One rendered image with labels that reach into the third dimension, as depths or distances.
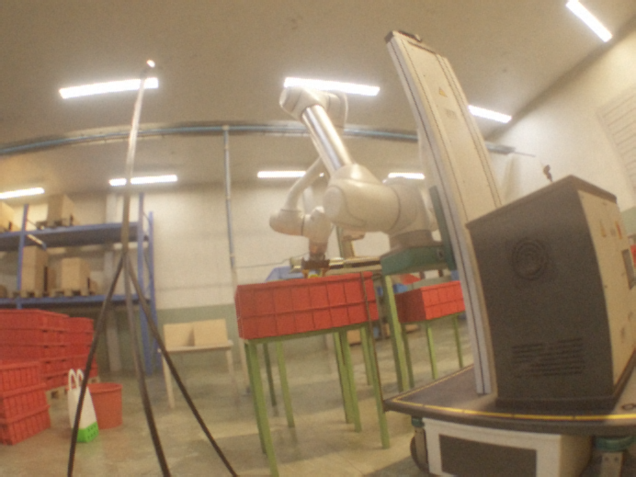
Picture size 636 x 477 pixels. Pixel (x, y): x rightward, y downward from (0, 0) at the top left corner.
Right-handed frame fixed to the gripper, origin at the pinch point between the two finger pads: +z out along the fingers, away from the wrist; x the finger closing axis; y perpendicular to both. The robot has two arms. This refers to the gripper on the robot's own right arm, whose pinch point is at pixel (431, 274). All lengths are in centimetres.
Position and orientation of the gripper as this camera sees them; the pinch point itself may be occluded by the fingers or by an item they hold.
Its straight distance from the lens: 159.2
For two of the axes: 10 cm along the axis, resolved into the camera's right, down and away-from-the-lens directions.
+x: 9.0, -0.2, 4.4
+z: 1.5, 9.6, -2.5
